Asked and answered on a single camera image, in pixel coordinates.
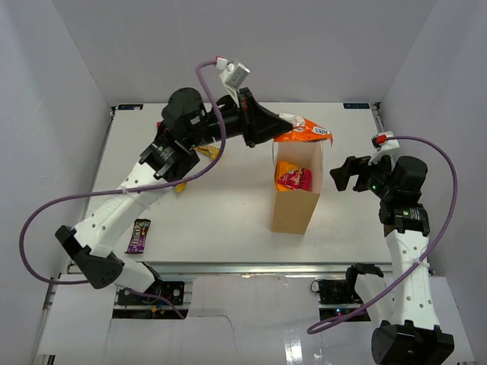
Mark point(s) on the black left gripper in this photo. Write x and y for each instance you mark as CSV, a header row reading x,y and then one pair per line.
x,y
256,125

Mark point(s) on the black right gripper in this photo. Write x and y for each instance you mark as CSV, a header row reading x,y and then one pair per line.
x,y
353,166

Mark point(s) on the orange Skittles snack bag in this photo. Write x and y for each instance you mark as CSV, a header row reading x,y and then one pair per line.
x,y
303,130

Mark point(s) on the orange yellow snack bag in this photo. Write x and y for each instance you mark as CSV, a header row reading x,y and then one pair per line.
x,y
283,167

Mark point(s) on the red Himalaya candy packet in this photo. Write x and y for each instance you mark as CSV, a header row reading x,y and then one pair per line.
x,y
294,180

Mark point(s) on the brown paper bag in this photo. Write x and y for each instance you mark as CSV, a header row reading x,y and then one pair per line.
x,y
294,209

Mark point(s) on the purple M&M's packet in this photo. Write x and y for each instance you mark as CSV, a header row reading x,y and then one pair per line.
x,y
138,238

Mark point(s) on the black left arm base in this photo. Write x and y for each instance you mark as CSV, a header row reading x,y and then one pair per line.
x,y
171,290

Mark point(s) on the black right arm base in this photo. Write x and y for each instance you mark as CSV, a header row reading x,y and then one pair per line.
x,y
343,291

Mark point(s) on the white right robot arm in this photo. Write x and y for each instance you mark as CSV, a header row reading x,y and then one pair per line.
x,y
407,329

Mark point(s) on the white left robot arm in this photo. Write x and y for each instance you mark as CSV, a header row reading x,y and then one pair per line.
x,y
186,124

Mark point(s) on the far yellow M&M's packet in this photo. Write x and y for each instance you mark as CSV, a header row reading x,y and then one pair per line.
x,y
211,152

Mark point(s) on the yellow m&m's packet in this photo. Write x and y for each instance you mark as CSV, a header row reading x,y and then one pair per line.
x,y
211,152
180,187

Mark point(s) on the dark label right table corner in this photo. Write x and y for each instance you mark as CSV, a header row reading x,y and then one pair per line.
x,y
356,106

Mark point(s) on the dark label table corner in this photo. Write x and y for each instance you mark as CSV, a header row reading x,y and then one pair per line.
x,y
130,107
356,106

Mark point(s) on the near yellow M&M's packet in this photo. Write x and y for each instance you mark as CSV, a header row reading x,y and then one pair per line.
x,y
180,187

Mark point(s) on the dark label left table corner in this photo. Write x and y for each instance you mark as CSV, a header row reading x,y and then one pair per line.
x,y
130,107

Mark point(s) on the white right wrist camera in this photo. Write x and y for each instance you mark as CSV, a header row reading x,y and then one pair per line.
x,y
385,145

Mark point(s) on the aluminium front rail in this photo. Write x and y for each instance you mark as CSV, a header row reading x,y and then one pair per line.
x,y
246,268

